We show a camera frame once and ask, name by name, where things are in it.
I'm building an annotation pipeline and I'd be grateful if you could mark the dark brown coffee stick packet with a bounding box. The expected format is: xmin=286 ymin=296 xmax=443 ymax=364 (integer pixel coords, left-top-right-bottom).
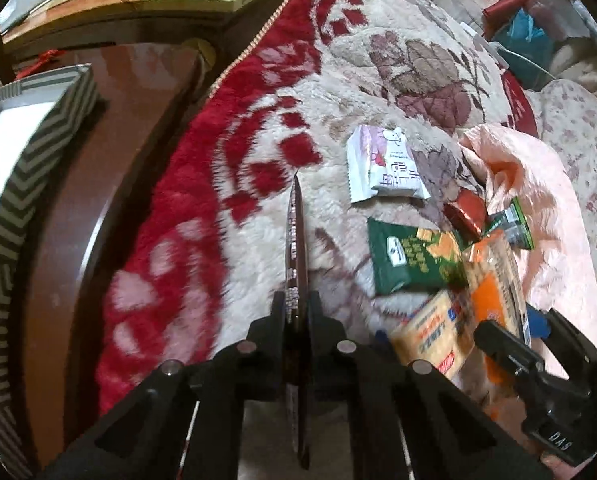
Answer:
xmin=283 ymin=174 xmax=311 ymax=469

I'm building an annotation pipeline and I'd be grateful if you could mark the orange clear cracker pack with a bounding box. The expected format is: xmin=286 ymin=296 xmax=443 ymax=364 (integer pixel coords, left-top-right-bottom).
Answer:
xmin=463 ymin=229 xmax=531 ymax=403

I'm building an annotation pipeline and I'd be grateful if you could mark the yellow biscuit pack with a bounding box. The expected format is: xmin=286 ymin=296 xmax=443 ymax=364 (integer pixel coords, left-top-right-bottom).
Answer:
xmin=390 ymin=290 xmax=474 ymax=379

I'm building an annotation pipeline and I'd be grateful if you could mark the green cracker packet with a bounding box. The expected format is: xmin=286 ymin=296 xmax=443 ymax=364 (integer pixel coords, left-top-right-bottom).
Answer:
xmin=367 ymin=218 xmax=467 ymax=296

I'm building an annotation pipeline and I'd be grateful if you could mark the small green snack packet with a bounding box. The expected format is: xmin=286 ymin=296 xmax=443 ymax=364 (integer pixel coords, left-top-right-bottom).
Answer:
xmin=485 ymin=197 xmax=535 ymax=250

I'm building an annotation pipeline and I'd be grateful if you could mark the red gold snack packet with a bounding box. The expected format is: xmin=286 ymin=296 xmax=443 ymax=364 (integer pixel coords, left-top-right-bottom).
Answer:
xmin=444 ymin=188 xmax=487 ymax=243

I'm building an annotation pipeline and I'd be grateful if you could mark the white purple snack packet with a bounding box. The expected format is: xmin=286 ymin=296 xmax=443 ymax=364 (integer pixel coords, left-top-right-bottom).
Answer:
xmin=346 ymin=125 xmax=431 ymax=204

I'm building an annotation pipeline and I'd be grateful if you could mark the pink quilt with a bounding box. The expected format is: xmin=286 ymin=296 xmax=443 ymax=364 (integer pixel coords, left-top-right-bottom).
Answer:
xmin=459 ymin=125 xmax=597 ymax=347

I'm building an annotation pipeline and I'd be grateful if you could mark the red cream floral blanket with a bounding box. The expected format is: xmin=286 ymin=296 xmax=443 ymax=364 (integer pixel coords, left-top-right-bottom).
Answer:
xmin=96 ymin=0 xmax=523 ymax=412

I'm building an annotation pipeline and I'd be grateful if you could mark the dark wooden chair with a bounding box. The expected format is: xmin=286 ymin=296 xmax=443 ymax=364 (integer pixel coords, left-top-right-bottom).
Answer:
xmin=18 ymin=42 xmax=214 ymax=468

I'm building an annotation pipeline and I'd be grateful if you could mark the teal plastic bag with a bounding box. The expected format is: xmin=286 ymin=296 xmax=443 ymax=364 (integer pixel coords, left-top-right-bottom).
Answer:
xmin=492 ymin=9 xmax=555 ymax=90

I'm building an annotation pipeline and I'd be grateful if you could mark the white striped cardboard box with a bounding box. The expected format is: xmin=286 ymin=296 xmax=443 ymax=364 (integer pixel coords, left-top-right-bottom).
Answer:
xmin=0 ymin=63 xmax=100 ymax=479

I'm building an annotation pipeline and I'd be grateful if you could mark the red cloth under table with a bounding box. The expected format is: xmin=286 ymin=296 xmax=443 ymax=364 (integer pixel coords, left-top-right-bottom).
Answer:
xmin=15 ymin=49 xmax=64 ymax=80

